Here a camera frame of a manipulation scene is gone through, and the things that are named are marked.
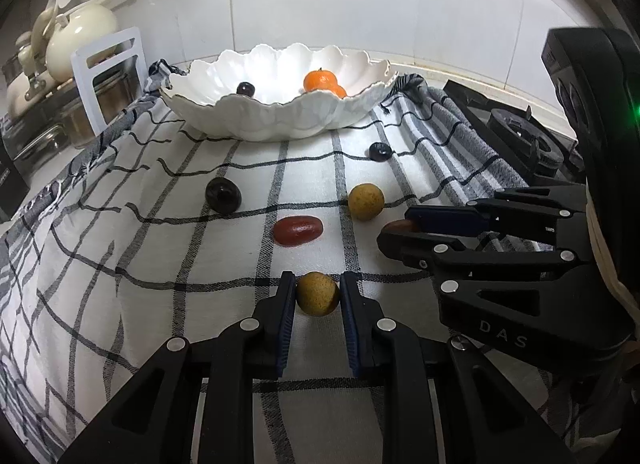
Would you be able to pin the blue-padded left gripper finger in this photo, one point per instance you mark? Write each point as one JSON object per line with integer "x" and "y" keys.
{"x": 193, "y": 402}

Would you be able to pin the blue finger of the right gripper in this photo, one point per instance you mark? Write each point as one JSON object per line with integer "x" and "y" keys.
{"x": 532, "y": 213}

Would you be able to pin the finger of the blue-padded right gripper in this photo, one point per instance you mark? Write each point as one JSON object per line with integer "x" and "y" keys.
{"x": 444, "y": 401}

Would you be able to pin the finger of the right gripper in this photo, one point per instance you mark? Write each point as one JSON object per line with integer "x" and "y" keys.
{"x": 495, "y": 261}

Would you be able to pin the red jujube date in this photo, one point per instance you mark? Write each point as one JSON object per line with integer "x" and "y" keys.
{"x": 297, "y": 230}
{"x": 401, "y": 225}

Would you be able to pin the tan longan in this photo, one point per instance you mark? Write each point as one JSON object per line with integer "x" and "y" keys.
{"x": 365, "y": 201}
{"x": 317, "y": 294}

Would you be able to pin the tan longan front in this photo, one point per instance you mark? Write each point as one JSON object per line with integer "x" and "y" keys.
{"x": 317, "y": 294}

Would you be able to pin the orange mandarin front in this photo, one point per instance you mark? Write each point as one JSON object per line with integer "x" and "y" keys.
{"x": 337, "y": 90}

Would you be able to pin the orange mandarin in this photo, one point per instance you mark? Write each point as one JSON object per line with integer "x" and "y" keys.
{"x": 319, "y": 79}
{"x": 337, "y": 90}

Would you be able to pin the dark plum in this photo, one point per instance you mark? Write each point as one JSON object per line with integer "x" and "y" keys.
{"x": 245, "y": 88}
{"x": 223, "y": 196}

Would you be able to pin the dark plum front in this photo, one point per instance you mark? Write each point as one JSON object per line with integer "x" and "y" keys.
{"x": 245, "y": 88}

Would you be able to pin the black gas stove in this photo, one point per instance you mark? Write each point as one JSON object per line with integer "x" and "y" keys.
{"x": 540, "y": 155}

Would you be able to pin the checkered white grey cloth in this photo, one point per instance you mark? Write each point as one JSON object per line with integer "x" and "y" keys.
{"x": 120, "y": 251}

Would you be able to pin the black knife block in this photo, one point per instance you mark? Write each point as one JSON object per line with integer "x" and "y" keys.
{"x": 14, "y": 187}

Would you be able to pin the white scalloped ceramic bowl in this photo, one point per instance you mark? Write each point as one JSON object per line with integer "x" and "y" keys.
{"x": 206, "y": 99}

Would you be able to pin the stainless steel pot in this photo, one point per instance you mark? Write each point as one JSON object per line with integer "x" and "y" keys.
{"x": 63, "y": 107}

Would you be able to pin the white rack stand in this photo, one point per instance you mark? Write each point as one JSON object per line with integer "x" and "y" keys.
{"x": 101, "y": 64}

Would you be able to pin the white small pot with lid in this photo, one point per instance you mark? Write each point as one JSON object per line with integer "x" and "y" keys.
{"x": 33, "y": 84}

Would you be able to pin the cream ceramic pot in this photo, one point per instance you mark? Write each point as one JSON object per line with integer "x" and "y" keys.
{"x": 56, "y": 36}

